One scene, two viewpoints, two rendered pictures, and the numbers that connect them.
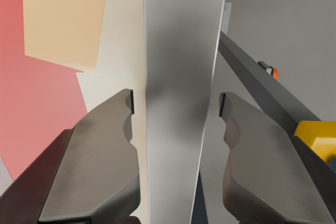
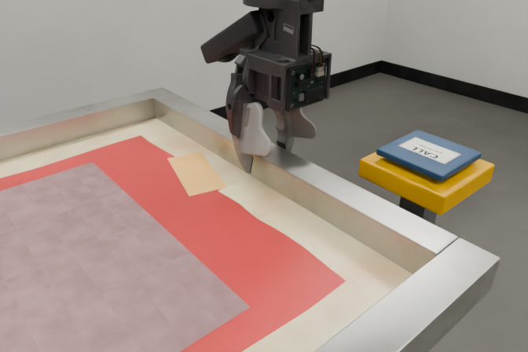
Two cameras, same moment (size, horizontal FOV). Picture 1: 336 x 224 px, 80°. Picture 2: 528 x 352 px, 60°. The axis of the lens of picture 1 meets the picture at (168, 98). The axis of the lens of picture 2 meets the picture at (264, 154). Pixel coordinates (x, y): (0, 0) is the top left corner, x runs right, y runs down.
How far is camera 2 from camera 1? 0.58 m
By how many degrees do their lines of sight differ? 86
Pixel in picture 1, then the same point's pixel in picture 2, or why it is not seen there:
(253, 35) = not seen: outside the picture
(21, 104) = (196, 216)
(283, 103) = not seen: hidden behind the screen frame
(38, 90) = (203, 206)
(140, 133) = (275, 196)
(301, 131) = (361, 171)
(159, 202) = (313, 179)
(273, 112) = not seen: hidden behind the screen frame
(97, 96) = (236, 193)
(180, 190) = (313, 170)
